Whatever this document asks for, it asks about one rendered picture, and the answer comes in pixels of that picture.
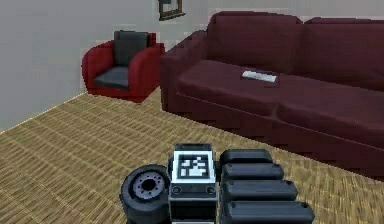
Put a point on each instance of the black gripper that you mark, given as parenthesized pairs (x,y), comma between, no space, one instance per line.
(146,193)

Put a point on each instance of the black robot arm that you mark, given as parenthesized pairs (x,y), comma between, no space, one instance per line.
(253,193)

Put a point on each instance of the red armchair with grey cushions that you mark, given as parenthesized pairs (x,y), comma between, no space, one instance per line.
(136,71)

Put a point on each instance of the dark red sofa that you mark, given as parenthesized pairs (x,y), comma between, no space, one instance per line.
(266,93)

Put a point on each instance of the grey remote control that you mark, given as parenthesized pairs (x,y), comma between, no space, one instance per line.
(259,76)

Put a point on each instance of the dark framed wall picture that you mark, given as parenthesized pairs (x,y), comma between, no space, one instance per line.
(170,8)

